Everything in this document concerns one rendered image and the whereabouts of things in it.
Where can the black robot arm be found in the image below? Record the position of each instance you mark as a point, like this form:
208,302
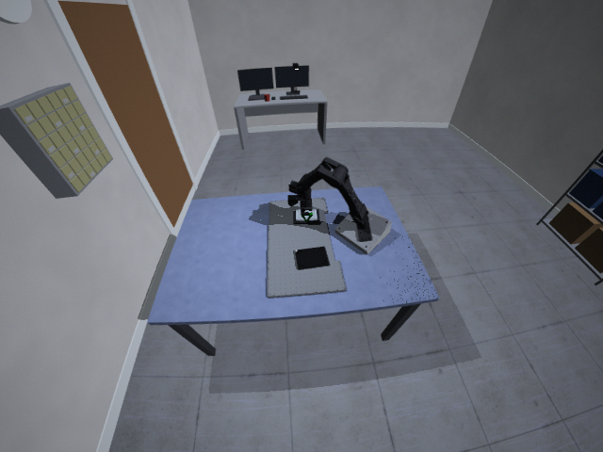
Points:
340,179

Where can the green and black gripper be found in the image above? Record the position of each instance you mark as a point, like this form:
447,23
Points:
308,207

